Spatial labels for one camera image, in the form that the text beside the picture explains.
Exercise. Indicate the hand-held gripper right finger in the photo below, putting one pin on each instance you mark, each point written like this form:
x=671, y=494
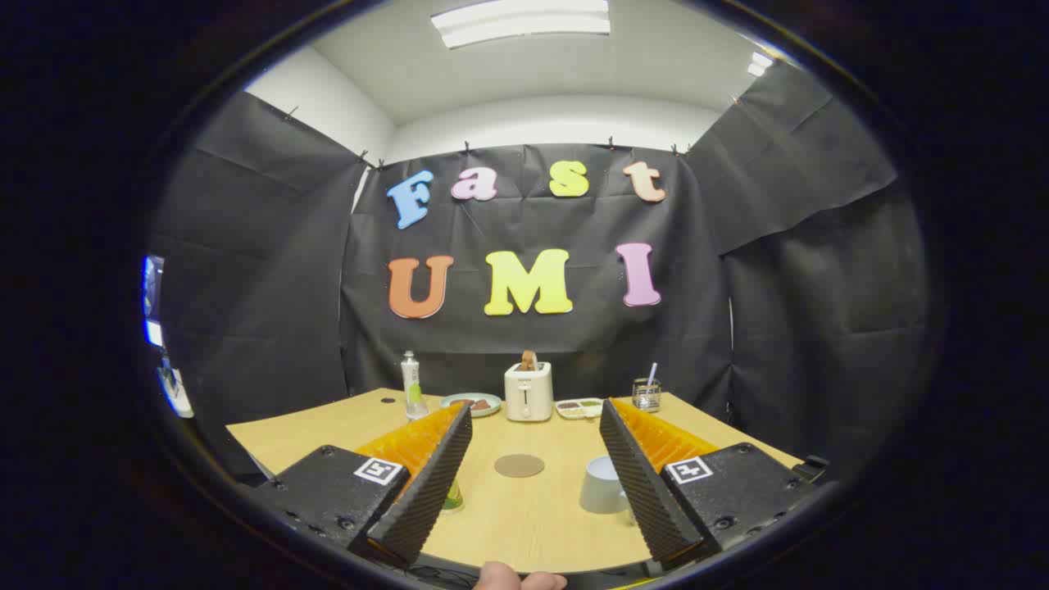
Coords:
x=647, y=492

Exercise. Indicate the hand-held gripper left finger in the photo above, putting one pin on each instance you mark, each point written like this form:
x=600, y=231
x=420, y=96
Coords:
x=426, y=492

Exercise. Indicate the green label juice bottle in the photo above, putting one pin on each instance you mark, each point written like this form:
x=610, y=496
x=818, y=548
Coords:
x=453, y=496

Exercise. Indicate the pale grey cup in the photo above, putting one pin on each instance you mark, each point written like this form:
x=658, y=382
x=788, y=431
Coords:
x=601, y=487

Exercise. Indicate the round brown coaster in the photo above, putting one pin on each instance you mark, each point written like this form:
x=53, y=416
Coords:
x=519, y=465

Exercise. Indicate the slim white bottle green label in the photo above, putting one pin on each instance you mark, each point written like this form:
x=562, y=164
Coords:
x=413, y=385

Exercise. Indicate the pale green plate with food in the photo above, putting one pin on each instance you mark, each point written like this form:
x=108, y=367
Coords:
x=467, y=405

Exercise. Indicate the white divided snack tray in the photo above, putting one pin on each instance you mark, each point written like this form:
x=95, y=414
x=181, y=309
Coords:
x=578, y=407

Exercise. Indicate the wooden table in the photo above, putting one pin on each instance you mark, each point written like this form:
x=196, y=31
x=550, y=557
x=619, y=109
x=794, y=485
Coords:
x=533, y=524

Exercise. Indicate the white toaster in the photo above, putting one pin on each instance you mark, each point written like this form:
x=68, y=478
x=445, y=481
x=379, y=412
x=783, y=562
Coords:
x=529, y=397

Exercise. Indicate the black table clamp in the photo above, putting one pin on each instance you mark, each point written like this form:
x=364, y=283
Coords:
x=811, y=469

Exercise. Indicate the brown toast slice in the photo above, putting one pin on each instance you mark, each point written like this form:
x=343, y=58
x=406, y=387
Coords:
x=529, y=360

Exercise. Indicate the black backdrop cloth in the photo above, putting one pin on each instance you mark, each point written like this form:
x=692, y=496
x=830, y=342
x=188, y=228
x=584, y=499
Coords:
x=270, y=287

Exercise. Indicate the small ceiling light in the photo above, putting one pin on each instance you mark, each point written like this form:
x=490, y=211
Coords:
x=760, y=64

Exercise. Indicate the long ceiling light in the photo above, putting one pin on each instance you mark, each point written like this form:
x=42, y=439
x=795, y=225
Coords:
x=520, y=20

